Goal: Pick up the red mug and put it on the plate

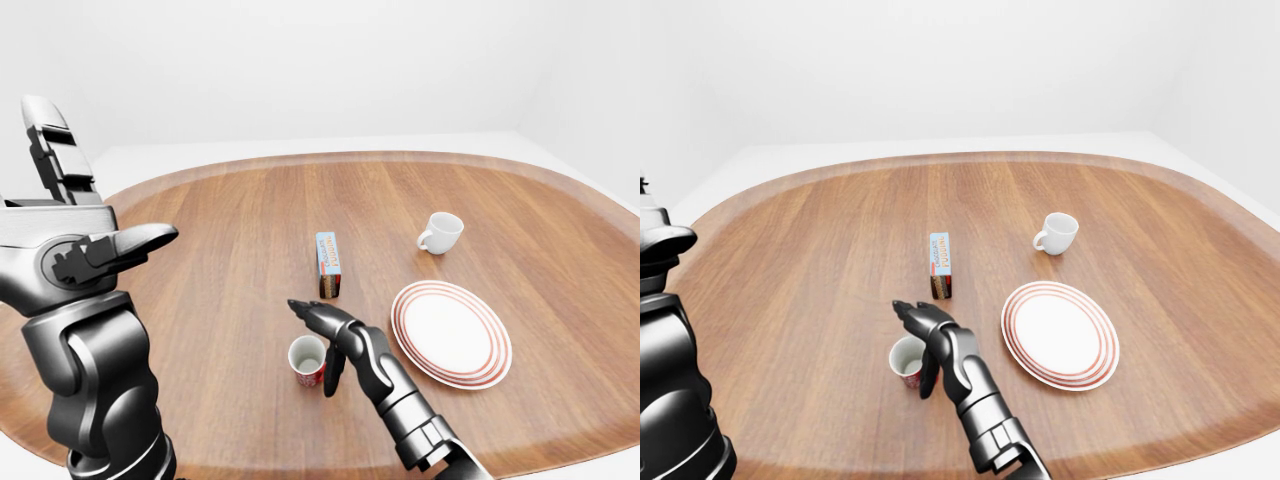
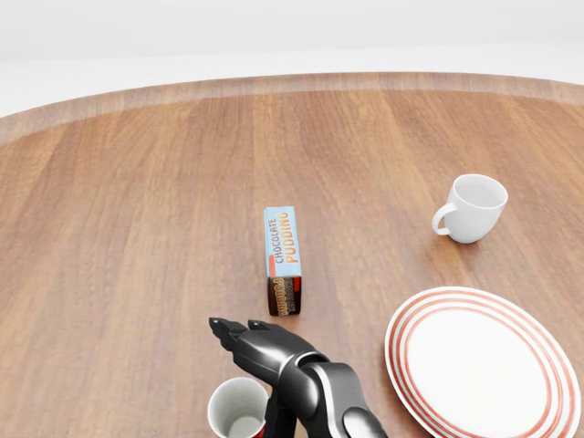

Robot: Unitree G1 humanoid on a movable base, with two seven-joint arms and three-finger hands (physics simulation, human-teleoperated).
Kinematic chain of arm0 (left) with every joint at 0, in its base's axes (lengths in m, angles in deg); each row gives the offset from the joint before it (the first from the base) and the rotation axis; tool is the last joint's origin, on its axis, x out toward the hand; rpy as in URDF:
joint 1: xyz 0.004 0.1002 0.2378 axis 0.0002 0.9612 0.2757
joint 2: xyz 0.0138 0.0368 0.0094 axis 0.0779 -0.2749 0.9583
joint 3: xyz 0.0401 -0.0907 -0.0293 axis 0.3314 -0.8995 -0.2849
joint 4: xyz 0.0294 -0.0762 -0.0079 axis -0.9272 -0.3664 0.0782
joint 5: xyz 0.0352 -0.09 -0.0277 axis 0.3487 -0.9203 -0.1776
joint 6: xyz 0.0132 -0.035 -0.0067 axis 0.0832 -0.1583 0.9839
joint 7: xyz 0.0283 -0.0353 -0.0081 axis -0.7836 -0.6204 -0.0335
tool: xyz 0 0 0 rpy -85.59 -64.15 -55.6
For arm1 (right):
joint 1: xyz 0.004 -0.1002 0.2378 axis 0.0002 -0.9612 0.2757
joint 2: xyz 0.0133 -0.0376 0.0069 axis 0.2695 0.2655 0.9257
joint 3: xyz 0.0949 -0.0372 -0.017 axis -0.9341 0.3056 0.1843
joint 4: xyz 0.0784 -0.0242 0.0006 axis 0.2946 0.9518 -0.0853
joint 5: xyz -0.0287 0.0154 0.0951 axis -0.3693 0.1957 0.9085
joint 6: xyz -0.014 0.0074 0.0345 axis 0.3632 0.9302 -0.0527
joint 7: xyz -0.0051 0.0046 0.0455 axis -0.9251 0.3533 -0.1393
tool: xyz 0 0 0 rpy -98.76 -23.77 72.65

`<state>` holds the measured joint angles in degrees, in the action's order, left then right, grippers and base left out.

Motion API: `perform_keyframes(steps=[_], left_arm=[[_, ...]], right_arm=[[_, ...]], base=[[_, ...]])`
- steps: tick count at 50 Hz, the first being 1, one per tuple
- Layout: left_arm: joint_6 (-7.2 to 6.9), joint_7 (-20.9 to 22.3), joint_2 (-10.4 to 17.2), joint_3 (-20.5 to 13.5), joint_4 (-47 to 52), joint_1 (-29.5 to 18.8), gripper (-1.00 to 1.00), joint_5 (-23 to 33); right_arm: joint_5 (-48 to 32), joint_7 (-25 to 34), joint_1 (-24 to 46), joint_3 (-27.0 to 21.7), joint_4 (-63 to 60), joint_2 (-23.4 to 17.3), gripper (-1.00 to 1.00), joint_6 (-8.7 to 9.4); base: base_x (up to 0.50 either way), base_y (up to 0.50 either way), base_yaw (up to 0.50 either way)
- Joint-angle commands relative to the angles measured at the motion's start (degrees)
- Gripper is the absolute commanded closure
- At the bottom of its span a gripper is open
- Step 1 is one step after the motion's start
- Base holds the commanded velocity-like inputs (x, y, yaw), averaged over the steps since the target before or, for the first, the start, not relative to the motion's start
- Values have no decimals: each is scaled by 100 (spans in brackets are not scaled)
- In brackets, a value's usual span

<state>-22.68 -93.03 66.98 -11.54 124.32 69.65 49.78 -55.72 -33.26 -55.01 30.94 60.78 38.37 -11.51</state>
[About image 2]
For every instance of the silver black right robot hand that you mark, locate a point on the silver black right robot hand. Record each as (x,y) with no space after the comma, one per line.
(278,360)

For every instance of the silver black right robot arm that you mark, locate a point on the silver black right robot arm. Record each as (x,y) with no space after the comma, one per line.
(365,424)

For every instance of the red mug white inside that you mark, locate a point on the red mug white inside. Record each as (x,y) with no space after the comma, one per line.
(230,401)

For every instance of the white plate with red rings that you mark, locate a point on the white plate with red rings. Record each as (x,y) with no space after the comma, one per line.
(474,365)

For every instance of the chocolate pudding box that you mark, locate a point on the chocolate pudding box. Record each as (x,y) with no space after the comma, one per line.
(283,246)

